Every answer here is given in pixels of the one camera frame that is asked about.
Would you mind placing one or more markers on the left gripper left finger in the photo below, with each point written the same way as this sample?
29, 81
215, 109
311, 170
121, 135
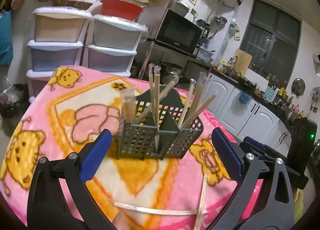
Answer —
47, 207

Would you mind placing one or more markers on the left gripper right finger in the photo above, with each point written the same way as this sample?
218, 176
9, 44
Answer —
274, 208

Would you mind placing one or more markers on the chopsticks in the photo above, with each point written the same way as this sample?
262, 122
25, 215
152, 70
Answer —
154, 70
154, 211
200, 207
157, 96
196, 113

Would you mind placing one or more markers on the chopsticks diagonal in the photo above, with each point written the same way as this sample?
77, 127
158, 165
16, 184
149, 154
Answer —
128, 100

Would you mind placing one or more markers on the green sleeve forearm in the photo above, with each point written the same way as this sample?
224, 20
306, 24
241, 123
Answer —
298, 204

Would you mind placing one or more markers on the white kitchen cabinets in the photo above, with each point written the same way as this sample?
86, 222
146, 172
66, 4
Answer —
242, 115

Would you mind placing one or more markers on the right hand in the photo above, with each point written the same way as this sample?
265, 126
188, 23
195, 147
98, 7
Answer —
119, 222

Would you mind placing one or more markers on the wooden cutting board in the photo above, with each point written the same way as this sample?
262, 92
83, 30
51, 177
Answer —
242, 63

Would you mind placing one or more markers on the dark window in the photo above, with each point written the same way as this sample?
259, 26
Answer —
272, 39

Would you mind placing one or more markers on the pink cartoon bear blanket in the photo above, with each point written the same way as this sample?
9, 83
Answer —
72, 110

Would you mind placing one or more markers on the light blue appliance box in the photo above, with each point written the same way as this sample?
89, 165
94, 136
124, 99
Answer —
205, 54

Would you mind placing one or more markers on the dark green utensil caddy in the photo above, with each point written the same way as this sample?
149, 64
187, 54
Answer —
147, 140

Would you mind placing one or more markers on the hanging steel colander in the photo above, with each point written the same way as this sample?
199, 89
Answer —
218, 23

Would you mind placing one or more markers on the stainless steel pots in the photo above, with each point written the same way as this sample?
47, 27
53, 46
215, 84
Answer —
169, 71

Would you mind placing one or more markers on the black blender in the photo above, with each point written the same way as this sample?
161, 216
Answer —
204, 26

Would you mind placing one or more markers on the black microwave oven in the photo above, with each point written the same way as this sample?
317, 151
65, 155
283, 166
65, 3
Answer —
170, 29

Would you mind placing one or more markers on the metal shelf rack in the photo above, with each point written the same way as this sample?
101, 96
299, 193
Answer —
190, 68

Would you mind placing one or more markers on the left plastic drawer tower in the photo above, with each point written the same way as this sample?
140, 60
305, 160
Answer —
58, 40

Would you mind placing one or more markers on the plastic drawer tower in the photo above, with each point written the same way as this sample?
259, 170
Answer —
111, 44
58, 40

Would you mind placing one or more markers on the right plastic drawer tower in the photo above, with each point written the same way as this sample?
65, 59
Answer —
111, 44

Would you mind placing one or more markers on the teal bag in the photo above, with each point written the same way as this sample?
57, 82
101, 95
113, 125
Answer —
6, 49

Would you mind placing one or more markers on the wicker basket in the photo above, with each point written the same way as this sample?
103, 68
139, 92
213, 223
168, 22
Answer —
73, 4

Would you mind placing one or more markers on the red plastic basin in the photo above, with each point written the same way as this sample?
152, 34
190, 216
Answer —
121, 9

